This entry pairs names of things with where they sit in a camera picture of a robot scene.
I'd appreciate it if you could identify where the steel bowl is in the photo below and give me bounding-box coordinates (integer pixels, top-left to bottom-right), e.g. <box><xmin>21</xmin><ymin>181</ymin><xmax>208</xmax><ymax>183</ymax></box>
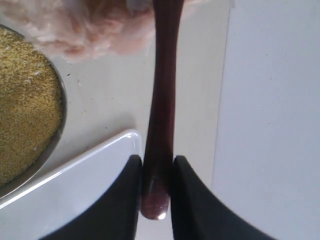
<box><xmin>0</xmin><ymin>23</ymin><xmax>68</xmax><ymax>200</ymax></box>

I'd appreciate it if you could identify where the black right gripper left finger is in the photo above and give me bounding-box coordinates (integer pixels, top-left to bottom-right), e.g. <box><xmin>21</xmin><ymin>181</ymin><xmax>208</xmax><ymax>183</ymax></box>
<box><xmin>43</xmin><ymin>155</ymin><xmax>143</xmax><ymax>240</ymax></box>

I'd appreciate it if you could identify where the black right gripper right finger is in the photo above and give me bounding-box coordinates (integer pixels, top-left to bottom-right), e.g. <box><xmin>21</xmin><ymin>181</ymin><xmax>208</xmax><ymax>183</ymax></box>
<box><xmin>171</xmin><ymin>155</ymin><xmax>271</xmax><ymax>240</ymax></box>

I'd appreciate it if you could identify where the dark red wooden spoon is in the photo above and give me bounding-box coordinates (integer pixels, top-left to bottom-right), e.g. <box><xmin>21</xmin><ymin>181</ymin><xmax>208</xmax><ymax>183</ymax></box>
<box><xmin>140</xmin><ymin>0</ymin><xmax>184</xmax><ymax>220</ymax></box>

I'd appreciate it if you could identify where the white plastic tray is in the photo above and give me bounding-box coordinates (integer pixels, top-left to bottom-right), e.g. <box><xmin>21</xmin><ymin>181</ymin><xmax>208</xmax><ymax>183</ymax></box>
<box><xmin>0</xmin><ymin>129</ymin><xmax>142</xmax><ymax>240</ymax></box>

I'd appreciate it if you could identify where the tan teddy bear striped sweater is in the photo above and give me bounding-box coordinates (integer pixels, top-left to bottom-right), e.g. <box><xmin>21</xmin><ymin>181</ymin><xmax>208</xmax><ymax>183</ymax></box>
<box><xmin>0</xmin><ymin>0</ymin><xmax>155</xmax><ymax>62</ymax></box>

